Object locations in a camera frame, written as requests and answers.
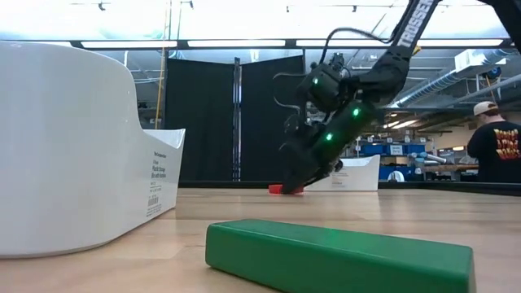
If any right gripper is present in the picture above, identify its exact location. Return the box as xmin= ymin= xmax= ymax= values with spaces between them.
xmin=281 ymin=121 xmax=355 ymax=195

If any red rectangular block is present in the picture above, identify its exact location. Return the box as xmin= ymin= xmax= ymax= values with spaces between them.
xmin=268 ymin=183 xmax=305 ymax=196

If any white plastic storage bin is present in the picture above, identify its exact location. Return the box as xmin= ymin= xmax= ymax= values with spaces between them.
xmin=0 ymin=42 xmax=186 ymax=260
xmin=304 ymin=154 xmax=381 ymax=192

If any black partition panel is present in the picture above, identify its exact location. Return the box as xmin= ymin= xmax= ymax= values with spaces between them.
xmin=164 ymin=56 xmax=236 ymax=183
xmin=239 ymin=55 xmax=305 ymax=183

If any long green block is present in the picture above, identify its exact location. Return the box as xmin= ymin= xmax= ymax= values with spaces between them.
xmin=205 ymin=218 xmax=477 ymax=293

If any blue cabinet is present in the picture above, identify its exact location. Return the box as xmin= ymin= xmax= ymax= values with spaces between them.
xmin=379 ymin=165 xmax=416 ymax=181

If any ceiling light bar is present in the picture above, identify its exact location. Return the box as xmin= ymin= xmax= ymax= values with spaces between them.
xmin=187 ymin=39 xmax=286 ymax=47
xmin=296 ymin=39 xmax=394 ymax=47
xmin=417 ymin=38 xmax=505 ymax=47
xmin=81 ymin=40 xmax=178 ymax=49

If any wooden workbench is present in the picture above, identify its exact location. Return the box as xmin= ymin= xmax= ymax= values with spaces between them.
xmin=424 ymin=163 xmax=479 ymax=172

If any person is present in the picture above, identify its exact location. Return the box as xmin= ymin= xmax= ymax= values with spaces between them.
xmin=466 ymin=100 xmax=521 ymax=183

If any black hanging camera rig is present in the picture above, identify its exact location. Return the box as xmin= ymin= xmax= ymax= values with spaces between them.
xmin=328 ymin=51 xmax=347 ymax=70

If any black aluminium table frame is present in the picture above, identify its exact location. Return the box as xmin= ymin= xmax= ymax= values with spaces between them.
xmin=177 ymin=180 xmax=521 ymax=197

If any silver ventilation duct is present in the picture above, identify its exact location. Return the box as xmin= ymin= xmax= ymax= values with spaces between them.
xmin=392 ymin=60 xmax=508 ymax=109

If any yellow vertical strap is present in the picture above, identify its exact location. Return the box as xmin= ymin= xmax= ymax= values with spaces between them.
xmin=154 ymin=47 xmax=167 ymax=130

